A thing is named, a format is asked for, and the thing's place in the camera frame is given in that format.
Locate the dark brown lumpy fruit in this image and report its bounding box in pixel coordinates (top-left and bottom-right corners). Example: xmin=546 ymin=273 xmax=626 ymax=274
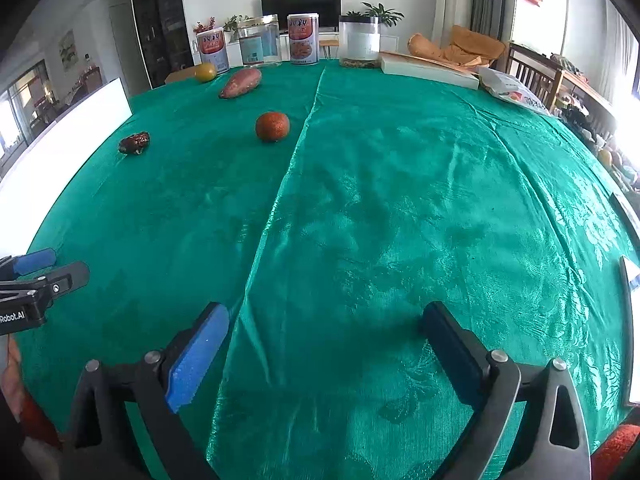
xmin=118 ymin=131 xmax=151 ymax=155

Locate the yellow green citrus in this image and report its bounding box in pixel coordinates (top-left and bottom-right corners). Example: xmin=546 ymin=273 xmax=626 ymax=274
xmin=193 ymin=62 xmax=217 ymax=82

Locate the reddish brown round fruit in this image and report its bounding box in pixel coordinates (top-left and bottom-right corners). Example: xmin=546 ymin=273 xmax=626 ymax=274
xmin=255 ymin=112 xmax=290 ymax=142

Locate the sweet potato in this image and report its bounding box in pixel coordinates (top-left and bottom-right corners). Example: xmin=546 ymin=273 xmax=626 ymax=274
xmin=219 ymin=67 xmax=262 ymax=99

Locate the person's left hand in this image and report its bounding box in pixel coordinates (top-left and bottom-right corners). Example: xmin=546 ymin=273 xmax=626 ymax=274
xmin=1 ymin=336 xmax=26 ymax=420

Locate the white cardboard box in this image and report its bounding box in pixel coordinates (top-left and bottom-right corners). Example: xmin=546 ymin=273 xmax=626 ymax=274
xmin=0 ymin=79 xmax=131 ymax=256

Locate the orange red cushion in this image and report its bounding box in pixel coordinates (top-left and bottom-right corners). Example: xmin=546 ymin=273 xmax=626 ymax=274
xmin=591 ymin=422 xmax=639 ymax=479

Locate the green tablecloth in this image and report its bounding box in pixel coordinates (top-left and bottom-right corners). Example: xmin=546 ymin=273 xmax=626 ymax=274
xmin=18 ymin=62 xmax=634 ymax=479

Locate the left red labelled can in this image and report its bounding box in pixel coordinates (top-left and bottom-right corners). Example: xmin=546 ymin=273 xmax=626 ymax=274
xmin=196 ymin=27 xmax=230 ymax=74

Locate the red labelled can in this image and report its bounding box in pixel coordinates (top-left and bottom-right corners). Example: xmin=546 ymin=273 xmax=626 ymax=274
xmin=288 ymin=13 xmax=319 ymax=65
xmin=196 ymin=27 xmax=230 ymax=74

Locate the red flower vase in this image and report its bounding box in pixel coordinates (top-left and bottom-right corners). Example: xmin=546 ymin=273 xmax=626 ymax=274
xmin=193 ymin=16 xmax=216 ymax=35

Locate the dark display cabinet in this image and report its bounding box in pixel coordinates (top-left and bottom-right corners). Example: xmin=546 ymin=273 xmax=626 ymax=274
xmin=131 ymin=0 xmax=193 ymax=89

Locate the clear glass jar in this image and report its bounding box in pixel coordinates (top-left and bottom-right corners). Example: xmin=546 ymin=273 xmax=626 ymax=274
xmin=238 ymin=14 xmax=282 ymax=66

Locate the white plastic bag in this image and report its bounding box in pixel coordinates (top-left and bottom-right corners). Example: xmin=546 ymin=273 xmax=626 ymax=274
xmin=477 ymin=67 xmax=550 ymax=116

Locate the wooden chair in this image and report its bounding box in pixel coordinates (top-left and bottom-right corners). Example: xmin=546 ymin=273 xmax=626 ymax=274
xmin=506 ymin=42 xmax=564 ymax=113

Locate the right red labelled can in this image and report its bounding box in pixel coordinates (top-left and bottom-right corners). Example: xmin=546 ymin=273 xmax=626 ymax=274
xmin=288 ymin=13 xmax=319 ymax=65

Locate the flat white box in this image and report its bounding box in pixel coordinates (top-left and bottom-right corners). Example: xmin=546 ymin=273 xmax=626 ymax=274
xmin=380 ymin=52 xmax=480 ymax=90

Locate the black television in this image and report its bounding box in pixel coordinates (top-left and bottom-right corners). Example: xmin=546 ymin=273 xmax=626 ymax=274
xmin=260 ymin=0 xmax=342 ymax=32

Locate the black lidded glass jar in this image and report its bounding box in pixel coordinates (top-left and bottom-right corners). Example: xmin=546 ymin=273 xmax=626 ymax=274
xmin=338 ymin=14 xmax=381 ymax=68

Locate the green potted plant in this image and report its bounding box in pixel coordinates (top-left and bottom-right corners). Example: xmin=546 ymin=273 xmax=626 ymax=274
xmin=362 ymin=2 xmax=405 ymax=27

